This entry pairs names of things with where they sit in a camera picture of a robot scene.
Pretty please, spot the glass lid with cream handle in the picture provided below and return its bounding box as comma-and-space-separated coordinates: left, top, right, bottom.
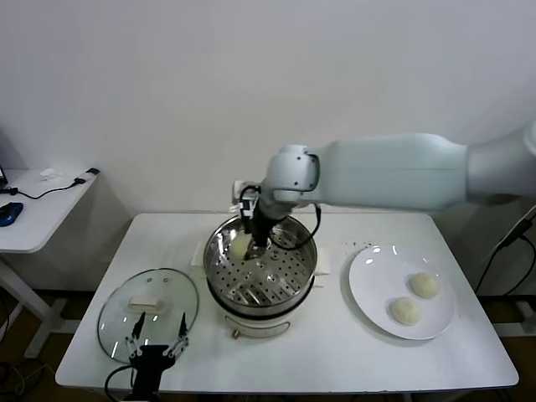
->
96, 267, 200, 365

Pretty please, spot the white round plate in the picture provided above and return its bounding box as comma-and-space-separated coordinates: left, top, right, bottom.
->
348, 244, 456, 341

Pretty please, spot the white electric cooking pot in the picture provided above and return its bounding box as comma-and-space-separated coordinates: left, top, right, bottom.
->
207, 274, 326, 339

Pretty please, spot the white side table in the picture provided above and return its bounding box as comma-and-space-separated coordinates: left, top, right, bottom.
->
0, 168, 101, 359

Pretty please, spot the blue computer mouse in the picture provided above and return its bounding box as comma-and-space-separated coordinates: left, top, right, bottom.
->
0, 202, 25, 229

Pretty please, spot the white black adapter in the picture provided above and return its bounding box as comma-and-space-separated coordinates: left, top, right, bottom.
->
74, 167, 101, 185

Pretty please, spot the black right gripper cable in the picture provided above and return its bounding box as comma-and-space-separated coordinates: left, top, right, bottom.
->
267, 203, 322, 251

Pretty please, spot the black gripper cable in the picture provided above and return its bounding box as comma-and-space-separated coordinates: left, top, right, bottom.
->
267, 203, 322, 251
104, 363, 139, 402

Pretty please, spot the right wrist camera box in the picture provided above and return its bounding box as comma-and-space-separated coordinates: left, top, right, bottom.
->
231, 179, 263, 219

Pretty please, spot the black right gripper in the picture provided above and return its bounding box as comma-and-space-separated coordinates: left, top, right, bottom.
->
245, 199, 290, 261

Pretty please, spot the black cable with plug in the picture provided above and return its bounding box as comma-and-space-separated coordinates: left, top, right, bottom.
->
0, 178, 80, 201

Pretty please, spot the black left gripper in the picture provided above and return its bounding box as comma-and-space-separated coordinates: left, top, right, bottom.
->
124, 310, 190, 394

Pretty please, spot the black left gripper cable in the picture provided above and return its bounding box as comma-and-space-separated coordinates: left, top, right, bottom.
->
104, 363, 139, 402

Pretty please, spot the white steamed baozi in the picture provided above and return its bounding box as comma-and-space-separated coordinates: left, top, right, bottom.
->
389, 296, 423, 327
231, 235, 254, 260
409, 272, 443, 300

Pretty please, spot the stainless steel steamer basket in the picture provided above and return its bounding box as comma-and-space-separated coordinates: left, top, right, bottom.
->
191, 213, 332, 313

